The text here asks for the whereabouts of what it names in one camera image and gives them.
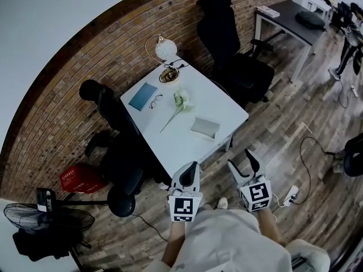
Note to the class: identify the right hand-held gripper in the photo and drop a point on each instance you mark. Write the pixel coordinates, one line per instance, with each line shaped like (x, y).
(255, 194)

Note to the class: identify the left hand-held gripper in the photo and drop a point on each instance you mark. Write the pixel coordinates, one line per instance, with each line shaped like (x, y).
(183, 208)

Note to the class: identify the person's right forearm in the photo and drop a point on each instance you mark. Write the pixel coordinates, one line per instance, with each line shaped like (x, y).
(269, 225)

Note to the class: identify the person's left forearm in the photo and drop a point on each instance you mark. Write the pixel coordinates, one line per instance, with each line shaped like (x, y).
(174, 242)

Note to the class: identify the white folding table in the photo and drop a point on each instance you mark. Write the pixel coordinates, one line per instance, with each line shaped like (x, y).
(181, 146)

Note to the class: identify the person's light shoe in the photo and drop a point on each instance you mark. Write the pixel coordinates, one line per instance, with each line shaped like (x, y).
(222, 203)

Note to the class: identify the person's white shirt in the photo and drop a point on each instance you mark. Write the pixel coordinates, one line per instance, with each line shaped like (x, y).
(232, 242)

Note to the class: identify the light wooden stick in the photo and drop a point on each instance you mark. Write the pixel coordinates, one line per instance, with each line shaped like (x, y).
(307, 127)

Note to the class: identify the black office chair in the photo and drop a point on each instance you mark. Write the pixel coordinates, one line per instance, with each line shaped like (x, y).
(119, 140)
(221, 38)

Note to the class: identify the white artificial flower bouquet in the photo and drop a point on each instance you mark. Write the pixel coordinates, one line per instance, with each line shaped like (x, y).
(181, 99)

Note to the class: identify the thin-framed eyeglasses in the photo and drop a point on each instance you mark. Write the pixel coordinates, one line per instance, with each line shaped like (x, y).
(155, 102)

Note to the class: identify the blue notebook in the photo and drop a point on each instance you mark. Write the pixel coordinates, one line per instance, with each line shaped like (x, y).
(142, 96)

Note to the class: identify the red plastic crate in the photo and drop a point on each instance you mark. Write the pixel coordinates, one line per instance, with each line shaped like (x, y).
(80, 178)

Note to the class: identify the black swivel chair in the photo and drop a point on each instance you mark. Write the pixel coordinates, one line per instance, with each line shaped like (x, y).
(354, 157)

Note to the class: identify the gold lamp with globe shade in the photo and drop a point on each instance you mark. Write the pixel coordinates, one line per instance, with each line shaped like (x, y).
(165, 50)

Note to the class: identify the small white power strip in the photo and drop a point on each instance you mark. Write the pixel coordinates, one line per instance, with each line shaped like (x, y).
(354, 91)

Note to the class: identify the black device with label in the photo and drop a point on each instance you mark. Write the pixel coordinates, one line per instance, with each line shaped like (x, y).
(46, 200)

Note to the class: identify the dark desk with white legs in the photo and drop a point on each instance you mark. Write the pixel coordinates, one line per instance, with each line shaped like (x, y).
(289, 16)

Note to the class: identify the white flat box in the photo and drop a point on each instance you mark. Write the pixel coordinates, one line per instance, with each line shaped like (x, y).
(268, 11)

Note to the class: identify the black round bag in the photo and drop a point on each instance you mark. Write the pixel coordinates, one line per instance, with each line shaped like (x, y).
(309, 20)

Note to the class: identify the black pedestal fan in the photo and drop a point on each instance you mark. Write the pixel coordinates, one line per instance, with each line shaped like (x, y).
(122, 201)

